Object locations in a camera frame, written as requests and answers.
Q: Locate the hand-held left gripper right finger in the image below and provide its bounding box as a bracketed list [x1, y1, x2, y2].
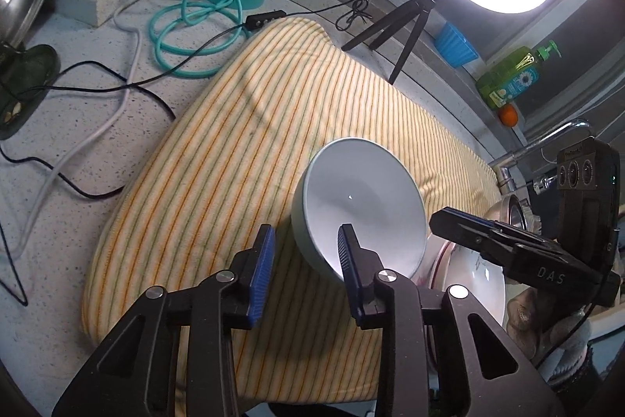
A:
[337, 224, 567, 417]

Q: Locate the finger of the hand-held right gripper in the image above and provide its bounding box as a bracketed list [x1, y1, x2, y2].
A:
[439, 207, 557, 249]
[429, 213, 519, 271]

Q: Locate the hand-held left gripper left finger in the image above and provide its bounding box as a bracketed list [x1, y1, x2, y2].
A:
[51, 224, 277, 417]

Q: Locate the stainless steel bowl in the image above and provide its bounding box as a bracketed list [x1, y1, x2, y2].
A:
[481, 195, 538, 234]

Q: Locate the pink floral deep plate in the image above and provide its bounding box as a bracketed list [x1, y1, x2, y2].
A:
[415, 231, 507, 330]

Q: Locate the pale green bowl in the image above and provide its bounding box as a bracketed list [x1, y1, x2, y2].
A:
[291, 138, 427, 287]

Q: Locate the person's right hand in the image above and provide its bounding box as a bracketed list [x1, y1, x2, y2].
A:
[505, 285, 594, 379]

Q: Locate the chrome kitchen faucet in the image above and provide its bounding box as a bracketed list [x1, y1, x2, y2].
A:
[491, 118, 591, 195]

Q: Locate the green dish soap bottle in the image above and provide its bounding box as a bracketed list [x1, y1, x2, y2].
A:
[476, 40, 561, 109]

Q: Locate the yellow striped cloth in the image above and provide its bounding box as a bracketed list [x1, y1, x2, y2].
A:
[80, 17, 499, 417]

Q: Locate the blue fluted silicone cup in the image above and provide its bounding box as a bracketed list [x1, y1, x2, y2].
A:
[434, 22, 480, 68]

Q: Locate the black mini tripod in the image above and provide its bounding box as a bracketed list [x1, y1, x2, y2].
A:
[341, 0, 443, 84]

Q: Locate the dark green shallow dish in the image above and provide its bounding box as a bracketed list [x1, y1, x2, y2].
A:
[0, 43, 62, 139]

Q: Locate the black inline cable controller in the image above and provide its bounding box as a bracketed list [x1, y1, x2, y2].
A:
[244, 10, 286, 28]

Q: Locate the thin black knotted cable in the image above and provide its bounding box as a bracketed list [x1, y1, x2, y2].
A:
[0, 0, 435, 98]

